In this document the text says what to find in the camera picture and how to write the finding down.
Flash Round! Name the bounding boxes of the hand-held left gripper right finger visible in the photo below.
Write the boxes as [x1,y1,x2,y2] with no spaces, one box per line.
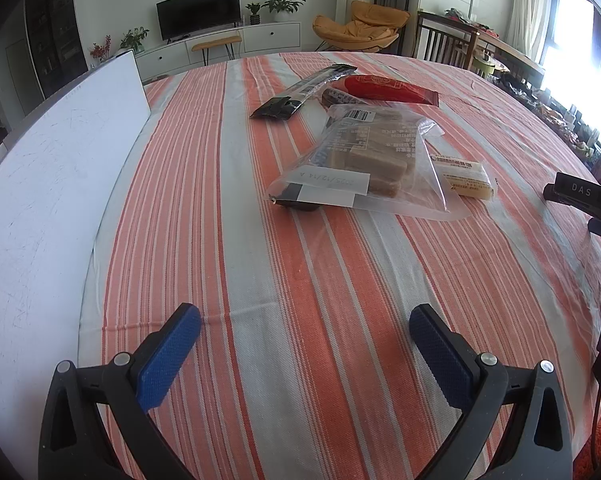
[409,303,574,480]

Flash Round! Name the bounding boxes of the red snack packet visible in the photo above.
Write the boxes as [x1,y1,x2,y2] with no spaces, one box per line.
[341,74,440,107]

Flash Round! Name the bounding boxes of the white television cabinet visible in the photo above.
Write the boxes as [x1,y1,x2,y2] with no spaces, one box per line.
[135,21,302,76]

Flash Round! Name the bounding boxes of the wooden bench with metal legs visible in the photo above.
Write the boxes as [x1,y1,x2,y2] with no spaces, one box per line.
[191,35,242,66]

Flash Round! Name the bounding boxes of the pile of assorted goods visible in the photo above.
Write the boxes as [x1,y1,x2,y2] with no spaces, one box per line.
[495,70,601,186]

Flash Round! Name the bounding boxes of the orange striped tablecloth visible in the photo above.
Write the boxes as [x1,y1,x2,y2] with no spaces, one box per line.
[78,52,601,480]

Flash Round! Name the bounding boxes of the black display cabinet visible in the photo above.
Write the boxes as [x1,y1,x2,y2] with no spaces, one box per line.
[23,0,88,101]

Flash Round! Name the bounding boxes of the small black snack packet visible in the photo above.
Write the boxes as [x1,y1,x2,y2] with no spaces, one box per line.
[272,185,324,212]

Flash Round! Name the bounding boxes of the clear bag of brown cakes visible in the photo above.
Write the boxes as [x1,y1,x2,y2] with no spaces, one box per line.
[266,104,471,221]

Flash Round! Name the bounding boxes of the orange lounge chair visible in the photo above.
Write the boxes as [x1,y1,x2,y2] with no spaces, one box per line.
[313,0,411,55]

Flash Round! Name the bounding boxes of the dark framed window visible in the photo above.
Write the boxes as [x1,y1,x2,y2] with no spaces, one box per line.
[538,0,601,106]

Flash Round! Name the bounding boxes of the long black snack packet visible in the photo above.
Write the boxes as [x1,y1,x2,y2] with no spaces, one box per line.
[249,63,357,121]

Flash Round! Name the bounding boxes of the large leafy potted plant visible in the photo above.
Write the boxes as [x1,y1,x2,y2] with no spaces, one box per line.
[260,0,306,23]

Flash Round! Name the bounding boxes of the cream snack packet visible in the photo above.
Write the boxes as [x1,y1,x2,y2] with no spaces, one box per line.
[429,154,497,204]

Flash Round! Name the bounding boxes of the flat screen television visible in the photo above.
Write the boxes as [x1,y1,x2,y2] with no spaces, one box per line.
[156,0,242,43]

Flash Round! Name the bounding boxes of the red flower arrangement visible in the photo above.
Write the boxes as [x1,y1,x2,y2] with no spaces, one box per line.
[89,35,112,68]

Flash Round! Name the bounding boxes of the green plant in vase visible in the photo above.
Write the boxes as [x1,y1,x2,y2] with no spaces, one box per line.
[120,26,150,53]

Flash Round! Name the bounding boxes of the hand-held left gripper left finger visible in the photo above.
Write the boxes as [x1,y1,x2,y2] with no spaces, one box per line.
[38,302,202,480]

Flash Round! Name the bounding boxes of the small dark striped packet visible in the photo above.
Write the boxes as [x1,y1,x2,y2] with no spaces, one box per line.
[321,87,370,108]

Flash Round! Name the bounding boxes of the heap of red packages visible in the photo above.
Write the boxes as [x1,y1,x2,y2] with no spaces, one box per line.
[445,7,501,38]

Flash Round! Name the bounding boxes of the white sheer curtain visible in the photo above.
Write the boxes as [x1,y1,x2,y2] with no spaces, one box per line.
[511,0,551,58]

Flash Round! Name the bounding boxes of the white cardboard box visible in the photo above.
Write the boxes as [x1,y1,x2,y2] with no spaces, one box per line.
[0,48,151,441]

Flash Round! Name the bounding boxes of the black cable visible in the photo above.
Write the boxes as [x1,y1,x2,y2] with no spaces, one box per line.
[589,390,601,480]

